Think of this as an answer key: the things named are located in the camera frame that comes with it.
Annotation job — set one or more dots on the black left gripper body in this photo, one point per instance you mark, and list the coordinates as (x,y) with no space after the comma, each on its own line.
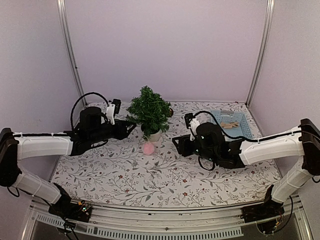
(98,134)

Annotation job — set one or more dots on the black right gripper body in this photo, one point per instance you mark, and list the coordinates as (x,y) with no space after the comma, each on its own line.
(187,151)

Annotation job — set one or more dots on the small green christmas tree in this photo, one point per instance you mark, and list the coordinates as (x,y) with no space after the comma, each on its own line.
(149,109)

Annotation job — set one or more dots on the white ribbed plant pot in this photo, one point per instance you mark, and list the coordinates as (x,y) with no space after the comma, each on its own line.
(154,137)

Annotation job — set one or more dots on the pink pompom ornament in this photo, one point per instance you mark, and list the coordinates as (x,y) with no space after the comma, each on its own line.
(148,148)

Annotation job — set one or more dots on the dark red bauble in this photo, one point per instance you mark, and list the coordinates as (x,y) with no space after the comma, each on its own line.
(171,112)

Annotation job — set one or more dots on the beige ribbon bow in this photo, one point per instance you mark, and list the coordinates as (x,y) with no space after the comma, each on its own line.
(230,125)

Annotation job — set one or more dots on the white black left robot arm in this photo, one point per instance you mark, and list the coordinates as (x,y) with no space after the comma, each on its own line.
(18,146)

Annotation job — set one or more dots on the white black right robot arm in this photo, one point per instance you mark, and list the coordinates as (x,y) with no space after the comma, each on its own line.
(207,141)

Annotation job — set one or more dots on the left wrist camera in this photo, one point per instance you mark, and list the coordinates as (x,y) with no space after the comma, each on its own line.
(113,109)

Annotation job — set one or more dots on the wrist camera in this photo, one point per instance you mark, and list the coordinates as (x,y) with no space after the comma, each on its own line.
(113,109)
(191,123)

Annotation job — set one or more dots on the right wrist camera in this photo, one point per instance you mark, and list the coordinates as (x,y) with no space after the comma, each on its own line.
(191,123)

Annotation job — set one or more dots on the aluminium front rail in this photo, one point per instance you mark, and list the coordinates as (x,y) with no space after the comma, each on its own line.
(115,222)

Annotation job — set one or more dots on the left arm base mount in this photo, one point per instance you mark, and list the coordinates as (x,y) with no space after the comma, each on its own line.
(66,209)

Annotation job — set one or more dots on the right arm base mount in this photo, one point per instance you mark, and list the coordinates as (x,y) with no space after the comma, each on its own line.
(267,209)

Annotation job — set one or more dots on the aluminium corner post left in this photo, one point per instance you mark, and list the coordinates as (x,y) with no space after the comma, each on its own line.
(62,12)

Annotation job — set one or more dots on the aluminium corner post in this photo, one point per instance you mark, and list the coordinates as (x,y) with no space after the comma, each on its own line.
(62,12)
(270,6)

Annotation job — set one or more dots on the aluminium corner post right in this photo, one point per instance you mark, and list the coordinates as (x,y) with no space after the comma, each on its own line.
(270,6)

